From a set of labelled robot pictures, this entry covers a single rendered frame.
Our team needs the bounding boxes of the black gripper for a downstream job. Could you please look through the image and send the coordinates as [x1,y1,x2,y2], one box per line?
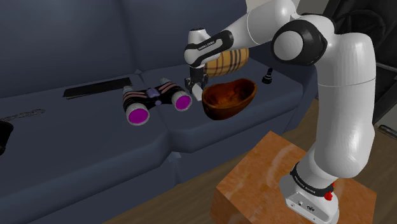
[185,67,209,91]

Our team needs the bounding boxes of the brown wooden bowl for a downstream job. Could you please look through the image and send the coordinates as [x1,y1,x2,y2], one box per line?
[201,78,258,122]

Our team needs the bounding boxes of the tan plaid cushion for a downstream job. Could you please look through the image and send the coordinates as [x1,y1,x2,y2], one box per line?
[203,47,250,79]

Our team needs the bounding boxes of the black binoculars with magenta lenses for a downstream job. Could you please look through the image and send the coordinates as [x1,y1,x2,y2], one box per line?
[122,77,193,127]

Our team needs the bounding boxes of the small black bottle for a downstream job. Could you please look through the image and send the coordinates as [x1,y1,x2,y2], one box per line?
[261,67,274,85]

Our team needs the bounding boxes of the flat black remote control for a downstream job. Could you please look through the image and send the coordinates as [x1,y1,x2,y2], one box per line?
[62,76,134,101]

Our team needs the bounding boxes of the orange wooden robot stand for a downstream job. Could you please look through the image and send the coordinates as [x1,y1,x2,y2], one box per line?
[209,130,378,224]

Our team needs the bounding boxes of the dark blue sofa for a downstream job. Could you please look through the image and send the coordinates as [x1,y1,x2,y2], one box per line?
[0,0,319,224]

